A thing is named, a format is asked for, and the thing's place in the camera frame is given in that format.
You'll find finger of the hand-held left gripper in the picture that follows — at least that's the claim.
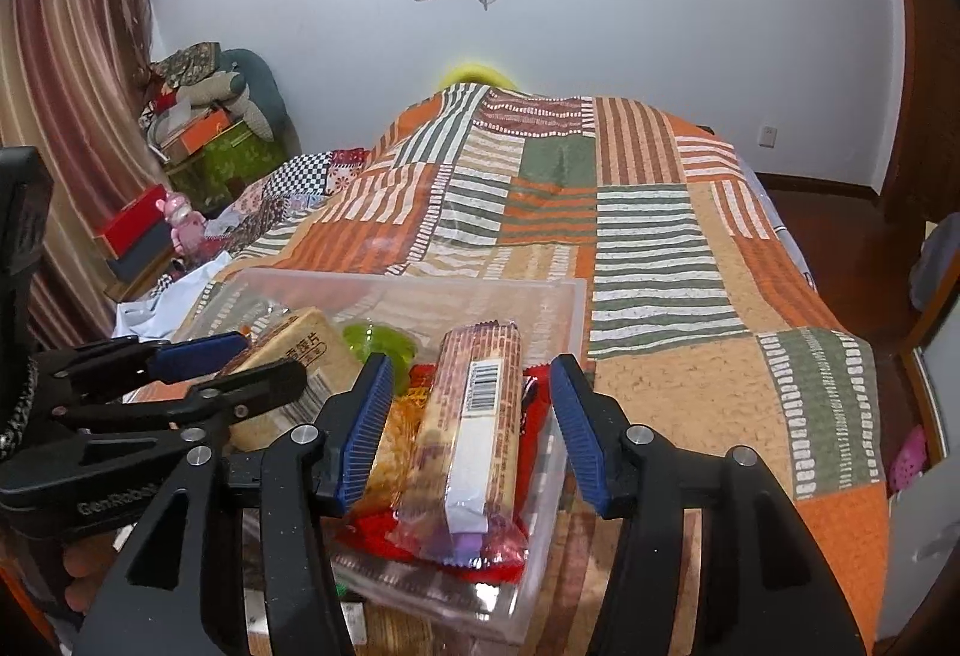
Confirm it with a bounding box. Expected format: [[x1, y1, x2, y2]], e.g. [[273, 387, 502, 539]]
[[51, 360, 308, 436], [34, 332, 251, 403]]

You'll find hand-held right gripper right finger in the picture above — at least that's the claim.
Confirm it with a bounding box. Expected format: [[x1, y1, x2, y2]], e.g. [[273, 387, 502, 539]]
[[549, 354, 865, 656]]

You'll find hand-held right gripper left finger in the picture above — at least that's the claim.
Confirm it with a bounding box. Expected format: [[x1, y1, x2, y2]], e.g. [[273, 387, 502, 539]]
[[71, 352, 397, 656]]

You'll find tan cracker pack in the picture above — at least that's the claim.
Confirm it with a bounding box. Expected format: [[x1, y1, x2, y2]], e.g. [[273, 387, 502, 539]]
[[223, 307, 368, 453]]

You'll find green jelly cup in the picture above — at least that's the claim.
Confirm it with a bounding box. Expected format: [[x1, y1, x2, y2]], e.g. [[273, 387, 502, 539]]
[[343, 320, 418, 396]]

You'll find red snack bag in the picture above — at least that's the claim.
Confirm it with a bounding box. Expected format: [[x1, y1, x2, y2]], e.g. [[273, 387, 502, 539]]
[[334, 362, 556, 583]]

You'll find long brown biscuit packet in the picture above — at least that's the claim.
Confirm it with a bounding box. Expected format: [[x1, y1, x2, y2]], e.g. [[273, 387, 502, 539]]
[[397, 320, 530, 564]]

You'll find clear plastic container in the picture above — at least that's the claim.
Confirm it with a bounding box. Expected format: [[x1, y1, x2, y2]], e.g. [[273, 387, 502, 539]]
[[169, 269, 587, 646]]

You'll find person's left hand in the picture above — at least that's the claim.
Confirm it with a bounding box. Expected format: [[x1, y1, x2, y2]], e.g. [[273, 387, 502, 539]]
[[63, 536, 115, 627]]

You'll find white cloth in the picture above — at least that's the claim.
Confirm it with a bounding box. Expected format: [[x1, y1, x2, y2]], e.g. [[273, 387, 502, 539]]
[[112, 251, 242, 343]]

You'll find dark grey box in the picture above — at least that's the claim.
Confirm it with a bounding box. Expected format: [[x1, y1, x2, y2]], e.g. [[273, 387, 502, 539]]
[[105, 224, 178, 283]]

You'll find pink plush toy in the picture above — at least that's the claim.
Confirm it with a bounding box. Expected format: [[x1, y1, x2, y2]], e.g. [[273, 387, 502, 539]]
[[154, 191, 206, 264]]

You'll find red flat box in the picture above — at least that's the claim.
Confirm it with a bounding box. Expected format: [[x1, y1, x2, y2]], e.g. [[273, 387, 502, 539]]
[[94, 185, 168, 256]]

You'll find green patterned box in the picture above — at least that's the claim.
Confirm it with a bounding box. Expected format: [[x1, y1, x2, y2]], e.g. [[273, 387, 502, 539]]
[[165, 123, 290, 208]]

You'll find checkered patchwork quilt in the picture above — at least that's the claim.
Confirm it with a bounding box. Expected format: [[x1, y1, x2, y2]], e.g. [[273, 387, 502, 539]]
[[216, 149, 376, 253]]

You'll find striped patchwork blanket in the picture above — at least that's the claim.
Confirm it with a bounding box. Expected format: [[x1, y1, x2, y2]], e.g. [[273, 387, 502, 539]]
[[112, 84, 893, 656]]

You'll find orange cardboard box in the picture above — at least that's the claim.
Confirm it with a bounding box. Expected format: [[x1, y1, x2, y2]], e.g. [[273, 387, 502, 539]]
[[178, 108, 235, 156]]

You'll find striped red curtain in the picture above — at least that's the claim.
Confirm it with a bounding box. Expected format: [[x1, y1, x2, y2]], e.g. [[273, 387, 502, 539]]
[[0, 0, 162, 357]]

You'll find patterned dark pillow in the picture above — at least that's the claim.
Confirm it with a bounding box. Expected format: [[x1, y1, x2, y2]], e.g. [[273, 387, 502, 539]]
[[150, 42, 224, 94]]

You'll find white cabinet with stickers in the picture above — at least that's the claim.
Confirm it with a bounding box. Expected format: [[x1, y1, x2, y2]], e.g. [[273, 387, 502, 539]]
[[877, 221, 960, 649]]

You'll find yellow round object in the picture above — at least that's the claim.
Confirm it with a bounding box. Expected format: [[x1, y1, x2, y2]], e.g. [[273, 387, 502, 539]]
[[439, 63, 520, 96]]

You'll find wooden door frame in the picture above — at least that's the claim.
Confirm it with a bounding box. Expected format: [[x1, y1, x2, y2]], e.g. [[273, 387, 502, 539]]
[[874, 0, 960, 229]]

